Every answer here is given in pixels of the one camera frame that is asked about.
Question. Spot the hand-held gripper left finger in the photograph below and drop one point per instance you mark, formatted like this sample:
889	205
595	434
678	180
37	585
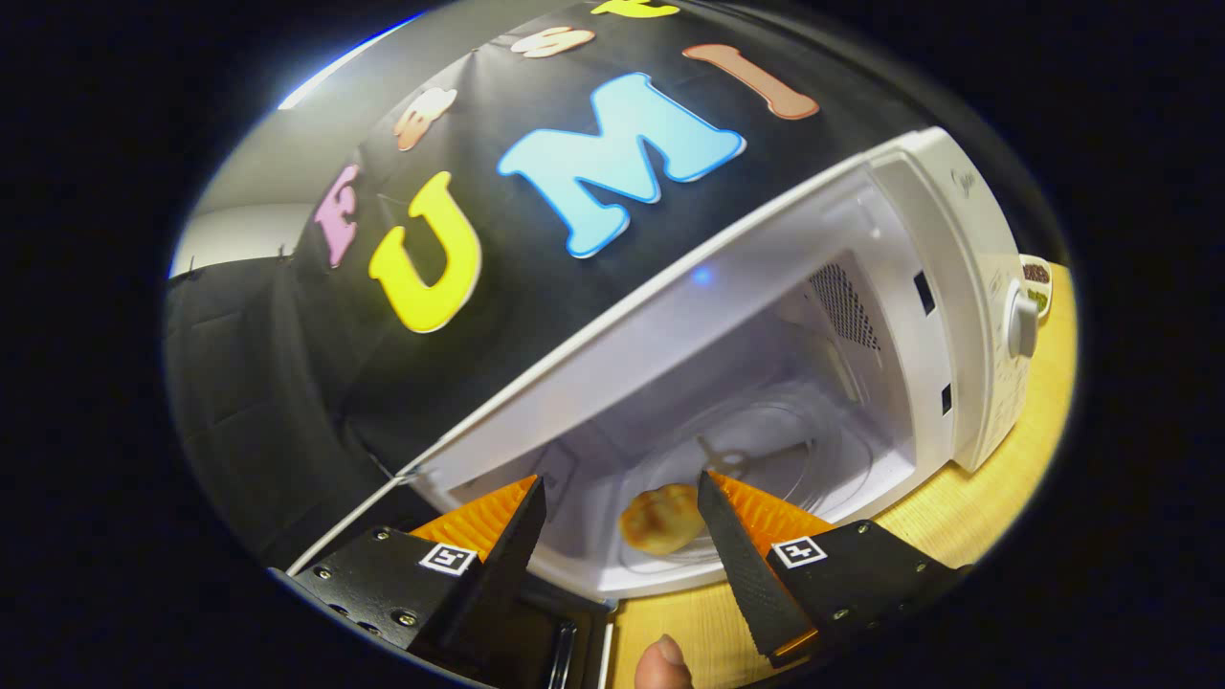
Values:
502	565

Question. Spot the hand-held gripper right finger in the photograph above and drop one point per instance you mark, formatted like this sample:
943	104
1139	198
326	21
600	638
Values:
742	565

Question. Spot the golden fried dumpling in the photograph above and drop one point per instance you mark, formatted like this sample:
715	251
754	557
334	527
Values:
660	519

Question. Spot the white microwave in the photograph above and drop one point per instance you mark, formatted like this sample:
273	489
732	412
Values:
938	239

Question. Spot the clear plastic bottle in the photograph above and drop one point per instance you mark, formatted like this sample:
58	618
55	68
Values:
1037	287

